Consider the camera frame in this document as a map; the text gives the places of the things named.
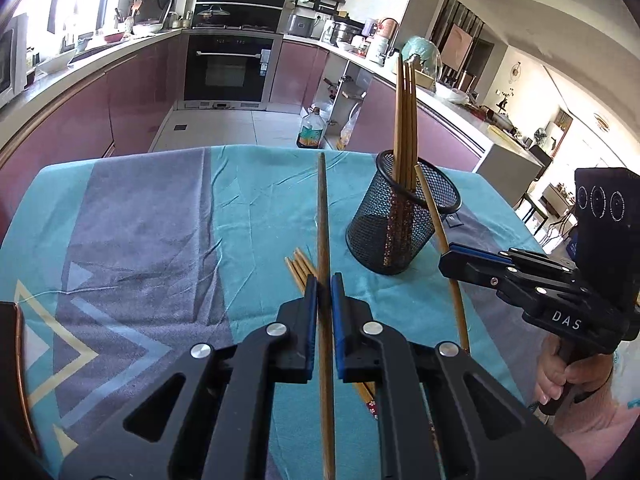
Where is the steel pressure cooker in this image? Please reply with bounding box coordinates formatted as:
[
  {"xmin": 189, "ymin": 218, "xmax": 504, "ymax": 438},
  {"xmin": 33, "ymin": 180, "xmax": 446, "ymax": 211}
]
[{"xmin": 331, "ymin": 21, "xmax": 363, "ymax": 45}]

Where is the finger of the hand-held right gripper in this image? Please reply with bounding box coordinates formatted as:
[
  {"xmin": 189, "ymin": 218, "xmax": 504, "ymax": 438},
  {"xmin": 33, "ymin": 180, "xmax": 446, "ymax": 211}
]
[
  {"xmin": 447, "ymin": 242, "xmax": 576, "ymax": 281},
  {"xmin": 438, "ymin": 252, "xmax": 581, "ymax": 318}
]

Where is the bundle of wooden chopsticks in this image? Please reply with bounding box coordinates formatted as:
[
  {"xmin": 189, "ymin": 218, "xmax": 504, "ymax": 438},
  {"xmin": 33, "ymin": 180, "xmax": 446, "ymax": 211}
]
[{"xmin": 284, "ymin": 246, "xmax": 377, "ymax": 418}]

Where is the white microwave oven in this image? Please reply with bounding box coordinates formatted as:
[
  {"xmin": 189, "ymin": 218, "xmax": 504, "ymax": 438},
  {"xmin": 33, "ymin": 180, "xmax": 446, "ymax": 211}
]
[{"xmin": 0, "ymin": 12, "xmax": 30, "ymax": 108}]

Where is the white kitchen countertop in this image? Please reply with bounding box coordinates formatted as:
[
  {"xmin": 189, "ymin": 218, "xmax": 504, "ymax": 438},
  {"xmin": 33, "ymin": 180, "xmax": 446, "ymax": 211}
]
[{"xmin": 0, "ymin": 27, "xmax": 546, "ymax": 171}]

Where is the teal appliance in plastic bag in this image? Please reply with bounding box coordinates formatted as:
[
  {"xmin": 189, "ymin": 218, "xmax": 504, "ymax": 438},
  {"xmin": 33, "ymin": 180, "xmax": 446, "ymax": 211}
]
[{"xmin": 401, "ymin": 35, "xmax": 443, "ymax": 78}]

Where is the pink framed painting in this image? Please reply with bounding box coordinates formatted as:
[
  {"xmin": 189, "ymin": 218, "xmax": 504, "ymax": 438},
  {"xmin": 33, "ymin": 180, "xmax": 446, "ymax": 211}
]
[{"xmin": 444, "ymin": 25, "xmax": 478, "ymax": 68}]

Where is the grey rice cooker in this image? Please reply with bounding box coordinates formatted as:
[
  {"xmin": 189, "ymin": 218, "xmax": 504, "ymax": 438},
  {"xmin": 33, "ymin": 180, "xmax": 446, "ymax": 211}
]
[{"xmin": 287, "ymin": 12, "xmax": 317, "ymax": 37}]

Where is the black mesh utensil holder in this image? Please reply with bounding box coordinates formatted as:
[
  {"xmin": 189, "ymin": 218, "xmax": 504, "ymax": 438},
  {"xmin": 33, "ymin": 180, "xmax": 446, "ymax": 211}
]
[{"xmin": 346, "ymin": 150, "xmax": 462, "ymax": 276}]

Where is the pink base cabinet run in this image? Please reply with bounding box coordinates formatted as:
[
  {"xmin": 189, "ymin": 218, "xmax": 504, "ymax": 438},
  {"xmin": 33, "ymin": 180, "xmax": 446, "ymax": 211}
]
[
  {"xmin": 272, "ymin": 40, "xmax": 488, "ymax": 173},
  {"xmin": 0, "ymin": 40, "xmax": 188, "ymax": 241}
]

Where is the person's right forearm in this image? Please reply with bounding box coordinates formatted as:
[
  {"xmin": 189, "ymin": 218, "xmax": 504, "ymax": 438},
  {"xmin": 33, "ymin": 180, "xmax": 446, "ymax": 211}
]
[{"xmin": 550, "ymin": 375, "xmax": 640, "ymax": 480}]

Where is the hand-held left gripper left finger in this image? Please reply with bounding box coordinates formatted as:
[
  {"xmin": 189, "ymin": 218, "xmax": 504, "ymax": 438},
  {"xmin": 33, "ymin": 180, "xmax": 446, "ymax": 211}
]
[{"xmin": 60, "ymin": 274, "xmax": 321, "ymax": 480}]

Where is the dark phone with copper edge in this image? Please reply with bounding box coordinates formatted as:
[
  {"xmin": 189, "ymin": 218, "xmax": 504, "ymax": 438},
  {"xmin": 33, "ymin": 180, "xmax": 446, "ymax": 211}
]
[{"xmin": 0, "ymin": 301, "xmax": 43, "ymax": 461}]

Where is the person's right hand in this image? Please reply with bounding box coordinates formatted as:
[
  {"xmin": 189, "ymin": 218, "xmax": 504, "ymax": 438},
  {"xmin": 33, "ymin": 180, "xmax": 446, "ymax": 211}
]
[{"xmin": 534, "ymin": 334, "xmax": 615, "ymax": 408}]

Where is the large cooking oil bottle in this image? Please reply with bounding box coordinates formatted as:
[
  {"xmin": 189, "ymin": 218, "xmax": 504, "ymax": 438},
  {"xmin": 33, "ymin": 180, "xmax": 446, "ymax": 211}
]
[{"xmin": 296, "ymin": 106, "xmax": 326, "ymax": 150}]

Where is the white bowl in plastic bag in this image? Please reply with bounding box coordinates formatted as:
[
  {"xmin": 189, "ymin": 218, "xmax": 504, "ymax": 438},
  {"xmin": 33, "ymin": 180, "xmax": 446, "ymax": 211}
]
[{"xmin": 435, "ymin": 84, "xmax": 471, "ymax": 105}]

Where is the teal grey tablecloth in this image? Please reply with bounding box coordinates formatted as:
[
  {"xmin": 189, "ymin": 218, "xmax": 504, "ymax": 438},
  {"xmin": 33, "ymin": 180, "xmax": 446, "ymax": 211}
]
[{"xmin": 0, "ymin": 145, "xmax": 551, "ymax": 480}]

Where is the black built-in oven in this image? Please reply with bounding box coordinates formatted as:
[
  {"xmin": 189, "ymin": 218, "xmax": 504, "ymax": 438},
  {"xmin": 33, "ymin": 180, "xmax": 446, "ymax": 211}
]
[{"xmin": 183, "ymin": 30, "xmax": 283, "ymax": 111}]

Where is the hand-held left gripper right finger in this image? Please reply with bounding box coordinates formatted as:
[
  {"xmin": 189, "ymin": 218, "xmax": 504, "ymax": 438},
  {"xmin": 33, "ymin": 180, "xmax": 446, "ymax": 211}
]
[{"xmin": 330, "ymin": 272, "xmax": 586, "ymax": 480}]

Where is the dark lidded cooking pot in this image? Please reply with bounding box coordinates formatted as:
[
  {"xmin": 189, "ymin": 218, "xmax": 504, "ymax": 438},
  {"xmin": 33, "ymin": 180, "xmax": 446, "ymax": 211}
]
[{"xmin": 196, "ymin": 5, "xmax": 232, "ymax": 23}]

